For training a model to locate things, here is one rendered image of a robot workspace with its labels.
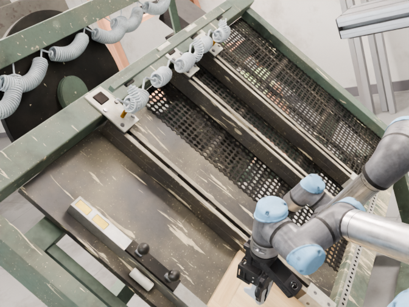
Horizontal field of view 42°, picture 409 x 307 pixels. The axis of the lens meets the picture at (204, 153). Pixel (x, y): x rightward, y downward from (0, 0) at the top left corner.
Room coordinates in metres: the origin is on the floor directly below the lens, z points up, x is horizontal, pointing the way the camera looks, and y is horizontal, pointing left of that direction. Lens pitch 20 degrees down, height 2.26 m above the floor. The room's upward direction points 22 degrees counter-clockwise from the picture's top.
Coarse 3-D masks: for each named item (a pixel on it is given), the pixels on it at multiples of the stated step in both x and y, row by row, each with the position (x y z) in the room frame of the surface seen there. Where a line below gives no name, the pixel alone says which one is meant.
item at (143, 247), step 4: (140, 244) 1.40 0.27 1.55; (144, 244) 1.39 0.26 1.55; (148, 244) 1.40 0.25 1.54; (140, 248) 1.39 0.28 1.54; (144, 248) 1.38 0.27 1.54; (148, 248) 1.39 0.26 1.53; (136, 252) 1.48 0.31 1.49; (140, 252) 1.38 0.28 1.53; (144, 252) 1.38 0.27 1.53; (148, 252) 1.39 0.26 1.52
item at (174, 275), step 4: (172, 272) 1.35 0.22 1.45; (176, 272) 1.35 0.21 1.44; (164, 276) 1.44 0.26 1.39; (168, 276) 1.36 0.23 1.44; (172, 276) 1.35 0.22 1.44; (176, 276) 1.35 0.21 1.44; (180, 276) 1.36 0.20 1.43; (168, 280) 1.44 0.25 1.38; (172, 280) 1.35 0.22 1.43; (176, 280) 1.35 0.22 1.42
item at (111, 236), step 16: (96, 224) 1.52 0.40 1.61; (112, 224) 1.55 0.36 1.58; (112, 240) 1.50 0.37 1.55; (128, 240) 1.52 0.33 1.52; (128, 256) 1.48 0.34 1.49; (144, 272) 1.46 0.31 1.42; (160, 288) 1.44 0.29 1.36; (176, 288) 1.44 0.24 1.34; (176, 304) 1.42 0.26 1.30; (192, 304) 1.41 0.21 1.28
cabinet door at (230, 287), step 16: (240, 256) 1.67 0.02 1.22; (224, 288) 1.53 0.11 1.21; (240, 288) 1.55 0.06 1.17; (272, 288) 1.60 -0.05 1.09; (208, 304) 1.45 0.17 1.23; (224, 304) 1.47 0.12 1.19; (240, 304) 1.50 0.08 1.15; (256, 304) 1.52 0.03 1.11; (272, 304) 1.55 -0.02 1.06; (288, 304) 1.57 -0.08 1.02
